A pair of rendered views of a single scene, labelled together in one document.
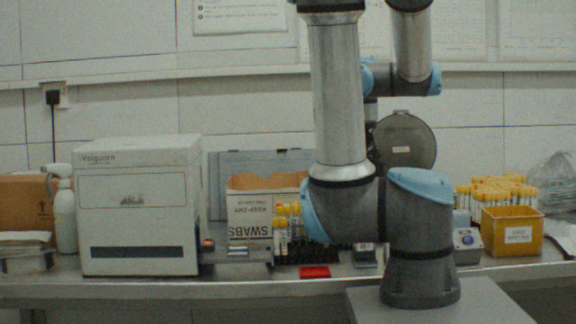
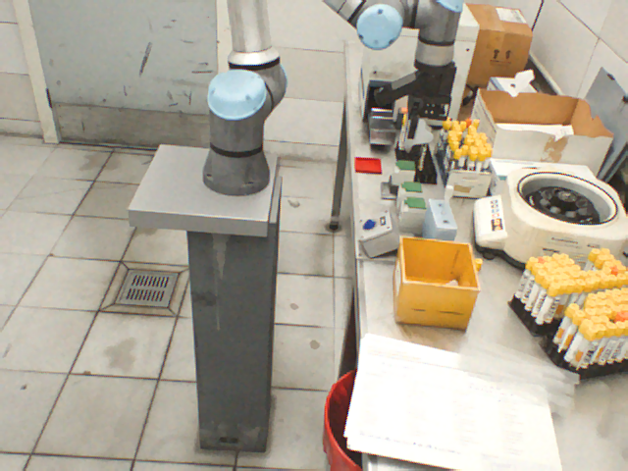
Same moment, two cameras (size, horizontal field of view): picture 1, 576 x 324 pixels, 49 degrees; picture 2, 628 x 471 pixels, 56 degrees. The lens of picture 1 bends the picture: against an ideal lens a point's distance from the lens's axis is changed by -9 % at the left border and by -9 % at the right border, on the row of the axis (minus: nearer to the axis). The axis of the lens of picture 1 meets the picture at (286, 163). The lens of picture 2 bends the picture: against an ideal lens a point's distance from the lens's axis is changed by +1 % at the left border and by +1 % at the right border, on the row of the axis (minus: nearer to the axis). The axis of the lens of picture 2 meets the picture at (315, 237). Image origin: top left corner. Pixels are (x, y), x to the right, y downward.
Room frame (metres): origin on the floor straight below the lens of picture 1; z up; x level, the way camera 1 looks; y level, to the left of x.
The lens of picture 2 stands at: (1.33, -1.37, 1.62)
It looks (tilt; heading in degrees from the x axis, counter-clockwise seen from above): 37 degrees down; 89
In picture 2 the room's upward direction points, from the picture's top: 6 degrees clockwise
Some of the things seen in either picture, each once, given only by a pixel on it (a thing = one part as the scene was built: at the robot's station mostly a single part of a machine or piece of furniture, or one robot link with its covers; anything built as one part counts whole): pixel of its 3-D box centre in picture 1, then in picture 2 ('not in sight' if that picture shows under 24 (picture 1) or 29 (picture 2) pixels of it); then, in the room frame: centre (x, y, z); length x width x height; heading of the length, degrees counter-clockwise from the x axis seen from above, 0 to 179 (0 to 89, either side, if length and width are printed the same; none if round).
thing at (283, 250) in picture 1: (301, 237); (418, 146); (1.59, -0.03, 0.93); 0.17 x 0.09 x 0.11; 92
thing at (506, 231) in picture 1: (510, 230); (433, 282); (1.57, -0.55, 0.92); 0.13 x 0.13 x 0.10; 88
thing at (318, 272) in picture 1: (314, 272); (367, 165); (1.47, -0.06, 0.88); 0.07 x 0.07 x 0.01; 1
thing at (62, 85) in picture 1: (56, 95); not in sight; (2.09, 0.73, 1.29); 0.09 x 0.01 x 0.09; 91
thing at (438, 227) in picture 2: (448, 231); (438, 233); (1.60, -0.39, 0.92); 0.10 x 0.07 x 0.10; 93
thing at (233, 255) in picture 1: (228, 252); (381, 118); (1.51, 0.14, 0.92); 0.21 x 0.07 x 0.05; 91
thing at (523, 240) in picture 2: not in sight; (549, 218); (1.84, -0.32, 0.94); 0.30 x 0.24 x 0.12; 172
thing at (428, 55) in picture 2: (360, 112); (434, 51); (1.56, -0.17, 1.22); 0.08 x 0.08 x 0.05
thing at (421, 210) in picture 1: (417, 207); (237, 108); (1.16, -0.23, 1.08); 0.13 x 0.12 x 0.14; 78
